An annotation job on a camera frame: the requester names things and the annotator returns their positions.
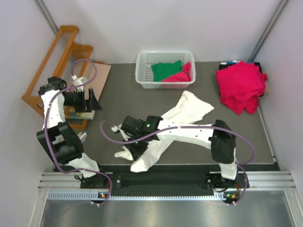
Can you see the pink t-shirt in basket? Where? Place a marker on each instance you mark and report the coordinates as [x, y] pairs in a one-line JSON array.
[[179, 73]]

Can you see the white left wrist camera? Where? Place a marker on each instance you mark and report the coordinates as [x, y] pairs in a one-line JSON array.
[[79, 82]]

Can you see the orange wooden rack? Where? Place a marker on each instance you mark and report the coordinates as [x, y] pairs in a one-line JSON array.
[[57, 61]]

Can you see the yellow picture book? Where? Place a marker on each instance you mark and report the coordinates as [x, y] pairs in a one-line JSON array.
[[80, 116]]

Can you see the bundle of marker pens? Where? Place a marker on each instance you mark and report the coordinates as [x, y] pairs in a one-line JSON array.
[[82, 136]]

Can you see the black folded shirt under stack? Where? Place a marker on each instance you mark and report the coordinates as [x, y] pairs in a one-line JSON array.
[[224, 65]]

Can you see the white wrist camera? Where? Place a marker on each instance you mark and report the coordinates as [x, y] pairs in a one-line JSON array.
[[118, 130], [79, 82]]

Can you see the brown cardboard sheet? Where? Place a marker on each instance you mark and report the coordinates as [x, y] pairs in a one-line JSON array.
[[98, 83]]

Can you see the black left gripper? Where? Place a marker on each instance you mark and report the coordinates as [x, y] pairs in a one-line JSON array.
[[87, 101]]

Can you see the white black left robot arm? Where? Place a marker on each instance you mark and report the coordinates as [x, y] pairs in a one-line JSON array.
[[59, 140]]

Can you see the aluminium frame rail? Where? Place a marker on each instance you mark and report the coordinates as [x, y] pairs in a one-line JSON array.
[[58, 186]]

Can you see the white t-shirt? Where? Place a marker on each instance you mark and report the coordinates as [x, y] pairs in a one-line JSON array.
[[189, 109]]

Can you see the green t-shirt in basket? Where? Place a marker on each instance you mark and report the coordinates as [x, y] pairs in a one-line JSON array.
[[162, 71]]

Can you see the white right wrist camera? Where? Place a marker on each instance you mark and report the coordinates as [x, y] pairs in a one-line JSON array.
[[118, 130]]

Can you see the white plastic laundry basket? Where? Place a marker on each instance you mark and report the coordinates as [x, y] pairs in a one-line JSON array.
[[145, 76]]

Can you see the stack of folded pink shirts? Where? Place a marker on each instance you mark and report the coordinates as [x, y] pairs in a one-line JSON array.
[[240, 87]]

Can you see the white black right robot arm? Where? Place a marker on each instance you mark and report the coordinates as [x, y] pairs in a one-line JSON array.
[[215, 137]]

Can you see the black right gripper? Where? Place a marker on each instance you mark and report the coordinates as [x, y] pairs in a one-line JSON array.
[[137, 152]]

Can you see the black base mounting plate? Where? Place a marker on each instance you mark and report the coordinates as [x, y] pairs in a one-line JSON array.
[[164, 180]]

